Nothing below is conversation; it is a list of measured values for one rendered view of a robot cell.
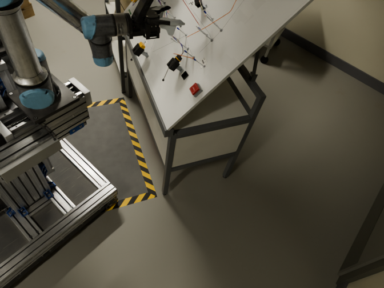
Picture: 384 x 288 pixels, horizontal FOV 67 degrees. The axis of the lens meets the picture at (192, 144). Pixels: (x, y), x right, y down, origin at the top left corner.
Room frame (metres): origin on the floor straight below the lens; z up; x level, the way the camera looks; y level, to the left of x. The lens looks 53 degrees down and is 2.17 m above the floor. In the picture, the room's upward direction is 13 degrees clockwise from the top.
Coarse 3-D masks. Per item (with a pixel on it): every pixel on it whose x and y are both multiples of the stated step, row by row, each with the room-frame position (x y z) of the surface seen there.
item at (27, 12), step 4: (24, 0) 2.94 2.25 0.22; (28, 0) 2.98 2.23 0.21; (24, 4) 2.92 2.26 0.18; (28, 4) 2.96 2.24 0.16; (24, 8) 2.92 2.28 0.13; (28, 8) 2.97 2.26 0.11; (32, 8) 3.01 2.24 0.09; (24, 12) 2.91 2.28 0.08; (28, 12) 2.95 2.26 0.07; (32, 12) 2.99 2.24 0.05; (24, 16) 2.90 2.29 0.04; (28, 16) 2.94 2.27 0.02; (32, 16) 2.98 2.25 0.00
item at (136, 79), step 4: (128, 48) 1.97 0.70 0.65; (128, 52) 1.98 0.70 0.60; (128, 56) 1.98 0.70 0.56; (128, 60) 1.99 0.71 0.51; (128, 64) 2.00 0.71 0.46; (132, 64) 1.87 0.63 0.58; (128, 68) 2.00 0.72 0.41; (132, 68) 1.87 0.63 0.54; (136, 68) 1.75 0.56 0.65; (132, 72) 1.87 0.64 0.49; (136, 72) 1.76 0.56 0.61; (132, 76) 1.88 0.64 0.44; (136, 76) 1.76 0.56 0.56; (136, 80) 1.76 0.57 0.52; (140, 80) 1.65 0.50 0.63; (136, 84) 1.76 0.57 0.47; (140, 84) 1.65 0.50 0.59; (136, 88) 1.76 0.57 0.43; (140, 88) 1.65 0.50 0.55; (140, 92) 1.65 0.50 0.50; (140, 96) 1.65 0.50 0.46; (140, 100) 1.65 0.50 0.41
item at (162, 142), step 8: (144, 88) 1.56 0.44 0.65; (144, 96) 1.55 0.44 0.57; (144, 104) 1.55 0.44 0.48; (152, 112) 1.38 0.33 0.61; (152, 120) 1.37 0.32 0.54; (152, 128) 1.36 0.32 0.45; (160, 128) 1.22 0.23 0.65; (160, 136) 1.21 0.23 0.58; (160, 144) 1.20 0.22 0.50; (160, 152) 1.19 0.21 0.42
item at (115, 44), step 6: (108, 0) 2.56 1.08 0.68; (108, 6) 2.49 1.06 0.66; (114, 6) 2.51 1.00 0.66; (120, 6) 2.10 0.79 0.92; (108, 12) 2.45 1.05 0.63; (120, 12) 2.09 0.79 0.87; (120, 36) 2.09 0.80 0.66; (114, 42) 2.54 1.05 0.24; (120, 42) 2.09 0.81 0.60; (114, 48) 2.45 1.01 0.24; (120, 48) 2.08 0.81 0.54; (114, 54) 2.35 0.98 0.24; (120, 54) 2.08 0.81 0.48; (120, 60) 2.08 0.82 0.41; (120, 66) 2.08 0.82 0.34; (120, 72) 2.10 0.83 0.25; (126, 72) 2.14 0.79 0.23
